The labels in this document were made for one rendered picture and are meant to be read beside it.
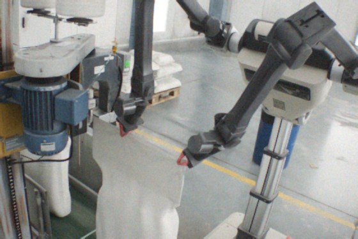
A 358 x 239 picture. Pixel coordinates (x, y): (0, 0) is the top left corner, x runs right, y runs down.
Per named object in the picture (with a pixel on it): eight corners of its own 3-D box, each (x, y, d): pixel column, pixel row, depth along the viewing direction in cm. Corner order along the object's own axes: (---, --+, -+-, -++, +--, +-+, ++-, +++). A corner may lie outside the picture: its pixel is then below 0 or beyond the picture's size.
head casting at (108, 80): (120, 109, 156) (124, 47, 145) (79, 123, 137) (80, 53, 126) (80, 92, 171) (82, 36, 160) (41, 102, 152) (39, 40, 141)
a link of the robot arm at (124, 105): (155, 85, 119) (139, 77, 123) (131, 89, 110) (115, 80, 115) (149, 115, 123) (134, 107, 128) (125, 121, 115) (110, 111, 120)
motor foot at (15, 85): (44, 103, 109) (43, 79, 106) (13, 112, 100) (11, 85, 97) (30, 96, 114) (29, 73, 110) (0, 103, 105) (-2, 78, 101)
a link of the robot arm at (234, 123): (317, 48, 72) (291, 17, 78) (301, 48, 70) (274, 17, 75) (241, 147, 105) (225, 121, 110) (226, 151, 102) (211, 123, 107)
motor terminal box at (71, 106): (89, 122, 110) (89, 89, 105) (76, 134, 100) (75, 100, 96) (68, 117, 111) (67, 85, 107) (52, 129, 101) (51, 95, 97)
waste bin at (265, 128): (297, 160, 360) (312, 107, 336) (282, 178, 321) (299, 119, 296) (259, 145, 385) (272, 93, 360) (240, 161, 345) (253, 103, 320)
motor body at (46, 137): (77, 149, 113) (77, 81, 104) (39, 164, 101) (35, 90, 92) (52, 134, 121) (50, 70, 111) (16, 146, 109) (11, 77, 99)
